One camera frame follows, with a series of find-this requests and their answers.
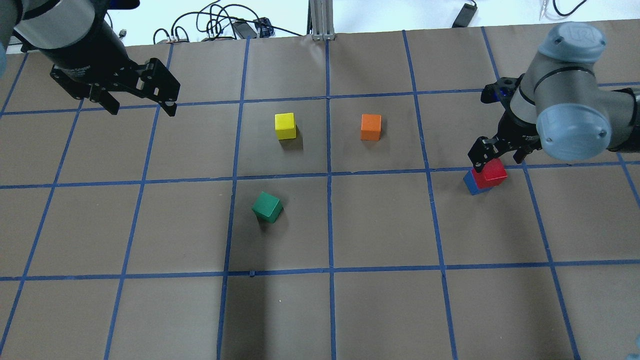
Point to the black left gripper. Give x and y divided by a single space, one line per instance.
89 52

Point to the black power adapter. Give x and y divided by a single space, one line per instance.
465 15

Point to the orange wooden block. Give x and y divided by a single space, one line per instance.
370 127

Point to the aluminium frame post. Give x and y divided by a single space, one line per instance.
320 20

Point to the yellow wooden block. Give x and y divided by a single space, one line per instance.
285 126

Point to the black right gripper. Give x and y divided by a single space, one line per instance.
520 131

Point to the green wooden block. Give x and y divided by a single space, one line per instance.
267 207

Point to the red wooden block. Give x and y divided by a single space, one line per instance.
493 174

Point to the blue wooden block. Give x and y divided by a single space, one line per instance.
470 182

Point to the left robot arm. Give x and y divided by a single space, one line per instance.
47 24

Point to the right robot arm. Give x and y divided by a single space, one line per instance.
557 106

